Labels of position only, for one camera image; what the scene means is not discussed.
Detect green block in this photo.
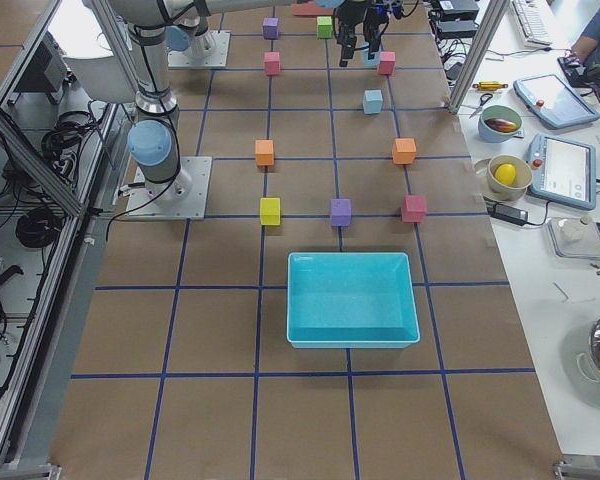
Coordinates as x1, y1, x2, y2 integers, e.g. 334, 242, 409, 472
316, 16, 334, 39

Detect purple block near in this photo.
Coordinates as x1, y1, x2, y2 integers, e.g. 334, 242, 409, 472
330, 198, 352, 227

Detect lower teach pendant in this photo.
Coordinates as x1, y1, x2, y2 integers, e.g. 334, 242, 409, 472
526, 134, 597, 211

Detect light blue block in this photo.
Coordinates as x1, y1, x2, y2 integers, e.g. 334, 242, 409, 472
363, 89, 384, 115
360, 49, 380, 67

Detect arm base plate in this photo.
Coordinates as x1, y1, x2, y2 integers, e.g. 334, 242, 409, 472
168, 30, 231, 70
126, 156, 213, 220

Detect blue bowl with fruit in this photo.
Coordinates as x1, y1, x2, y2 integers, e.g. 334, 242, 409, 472
478, 105, 522, 143

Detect purple block far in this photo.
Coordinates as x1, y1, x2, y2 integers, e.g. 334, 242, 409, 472
262, 17, 280, 40

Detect kitchen scale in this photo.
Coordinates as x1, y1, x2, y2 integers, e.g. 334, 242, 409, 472
547, 217, 600, 260

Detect teal plastic tray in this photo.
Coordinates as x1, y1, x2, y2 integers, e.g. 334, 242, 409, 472
286, 252, 421, 349

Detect purple block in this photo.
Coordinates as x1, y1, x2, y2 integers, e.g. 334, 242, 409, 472
262, 17, 280, 40
330, 198, 352, 227

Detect orange block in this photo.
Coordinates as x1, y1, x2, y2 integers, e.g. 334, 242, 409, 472
254, 139, 275, 167
392, 138, 417, 165

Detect orange block left side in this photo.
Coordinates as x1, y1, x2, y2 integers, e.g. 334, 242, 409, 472
254, 139, 275, 167

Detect pink block near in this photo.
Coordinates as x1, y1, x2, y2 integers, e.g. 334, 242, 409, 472
401, 195, 428, 223

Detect black electronics box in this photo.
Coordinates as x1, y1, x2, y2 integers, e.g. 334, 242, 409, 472
428, 0, 479, 40

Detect yellow lemon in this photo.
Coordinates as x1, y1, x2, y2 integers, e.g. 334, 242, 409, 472
493, 163, 517, 186

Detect pink block far left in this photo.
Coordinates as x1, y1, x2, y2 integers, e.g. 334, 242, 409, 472
264, 51, 282, 76

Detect white keyboard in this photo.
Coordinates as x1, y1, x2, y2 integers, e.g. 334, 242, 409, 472
509, 0, 552, 47

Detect yellow block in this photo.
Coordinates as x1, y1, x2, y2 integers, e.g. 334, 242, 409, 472
259, 197, 281, 226

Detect black power adapter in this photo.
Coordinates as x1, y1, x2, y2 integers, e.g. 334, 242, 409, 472
487, 203, 528, 226

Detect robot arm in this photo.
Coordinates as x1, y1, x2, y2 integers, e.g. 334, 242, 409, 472
110, 1, 289, 202

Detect pink block far right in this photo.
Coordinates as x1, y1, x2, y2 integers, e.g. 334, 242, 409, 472
377, 51, 396, 76

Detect pink block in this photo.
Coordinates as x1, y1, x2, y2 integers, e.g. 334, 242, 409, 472
401, 195, 428, 223
264, 51, 282, 76
377, 51, 396, 76

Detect black handled scissors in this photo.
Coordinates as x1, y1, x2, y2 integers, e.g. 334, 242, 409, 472
470, 92, 493, 118

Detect orange block right side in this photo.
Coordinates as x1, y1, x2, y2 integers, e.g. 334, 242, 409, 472
392, 138, 417, 165

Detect upper teach pendant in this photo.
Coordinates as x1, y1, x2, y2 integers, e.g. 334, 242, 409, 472
513, 74, 600, 129

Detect teach pendant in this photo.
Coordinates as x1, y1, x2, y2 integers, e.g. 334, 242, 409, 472
526, 134, 597, 211
513, 74, 600, 129

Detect beige bowl with lemon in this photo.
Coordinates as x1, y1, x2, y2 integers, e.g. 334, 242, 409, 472
486, 155, 533, 201

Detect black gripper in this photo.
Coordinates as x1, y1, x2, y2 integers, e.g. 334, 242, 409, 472
363, 0, 393, 52
334, 0, 365, 67

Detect aluminium frame post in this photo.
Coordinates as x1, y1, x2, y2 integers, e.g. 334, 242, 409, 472
448, 0, 508, 114

